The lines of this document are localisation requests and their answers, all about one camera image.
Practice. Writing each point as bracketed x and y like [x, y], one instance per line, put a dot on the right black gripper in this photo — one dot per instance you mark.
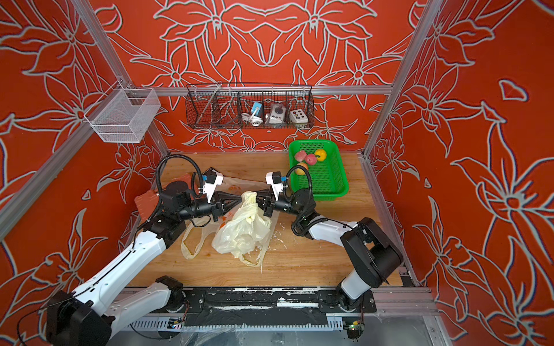
[269, 206]

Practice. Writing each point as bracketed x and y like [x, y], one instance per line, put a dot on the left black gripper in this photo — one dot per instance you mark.
[223, 208]

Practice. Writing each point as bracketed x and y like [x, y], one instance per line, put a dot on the yellow translucent plastic bag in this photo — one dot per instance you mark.
[246, 233]

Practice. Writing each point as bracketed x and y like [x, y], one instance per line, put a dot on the yellow-pink peach second row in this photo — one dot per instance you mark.
[301, 168]

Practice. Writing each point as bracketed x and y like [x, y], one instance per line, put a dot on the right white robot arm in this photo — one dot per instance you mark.
[373, 254]

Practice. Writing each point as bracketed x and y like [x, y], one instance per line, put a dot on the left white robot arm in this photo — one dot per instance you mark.
[91, 314]

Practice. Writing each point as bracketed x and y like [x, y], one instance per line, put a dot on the orange-print plastic bag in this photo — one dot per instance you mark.
[237, 186]

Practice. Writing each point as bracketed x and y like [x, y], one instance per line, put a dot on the pink peach top left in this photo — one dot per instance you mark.
[300, 156]

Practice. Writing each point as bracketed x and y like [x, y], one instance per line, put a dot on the pink peach second row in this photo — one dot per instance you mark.
[311, 159]

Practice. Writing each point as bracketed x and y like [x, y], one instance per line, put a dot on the yellow peach top right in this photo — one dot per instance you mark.
[320, 154]

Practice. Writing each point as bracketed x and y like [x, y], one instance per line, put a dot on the black drill bit card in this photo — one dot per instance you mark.
[210, 171]

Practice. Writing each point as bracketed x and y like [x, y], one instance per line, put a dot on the green plastic basket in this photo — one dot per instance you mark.
[329, 180]

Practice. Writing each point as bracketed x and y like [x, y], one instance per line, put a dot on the grey controller device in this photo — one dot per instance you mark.
[277, 115]

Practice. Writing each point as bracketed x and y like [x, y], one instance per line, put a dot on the white button box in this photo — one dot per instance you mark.
[298, 117]

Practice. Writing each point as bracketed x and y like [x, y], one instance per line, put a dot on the blue white small box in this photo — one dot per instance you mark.
[256, 109]

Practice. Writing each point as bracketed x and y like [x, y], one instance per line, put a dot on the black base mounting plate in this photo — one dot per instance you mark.
[264, 308]

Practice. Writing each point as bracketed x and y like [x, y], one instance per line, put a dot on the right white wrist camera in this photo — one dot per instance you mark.
[277, 183]

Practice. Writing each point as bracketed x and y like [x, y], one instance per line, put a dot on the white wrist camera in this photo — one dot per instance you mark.
[277, 183]
[210, 183]

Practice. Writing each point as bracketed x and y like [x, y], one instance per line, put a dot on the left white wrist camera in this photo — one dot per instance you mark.
[210, 183]

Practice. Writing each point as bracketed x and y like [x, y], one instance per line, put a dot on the black wire wall basket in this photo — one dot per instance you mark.
[227, 105]

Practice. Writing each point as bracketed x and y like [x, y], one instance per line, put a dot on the clear acrylic wall box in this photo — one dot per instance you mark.
[124, 118]

